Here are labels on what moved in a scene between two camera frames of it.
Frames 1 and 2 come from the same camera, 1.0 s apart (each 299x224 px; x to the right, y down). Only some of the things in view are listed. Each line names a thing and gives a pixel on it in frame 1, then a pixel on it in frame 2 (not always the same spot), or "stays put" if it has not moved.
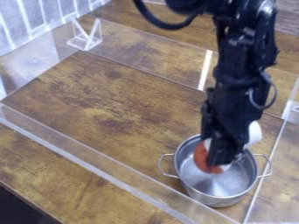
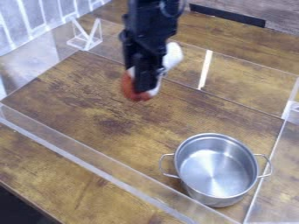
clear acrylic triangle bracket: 88,40 stays put
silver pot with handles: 214,190 stays put
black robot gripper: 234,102 → 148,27
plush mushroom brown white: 201,148 → 173,56
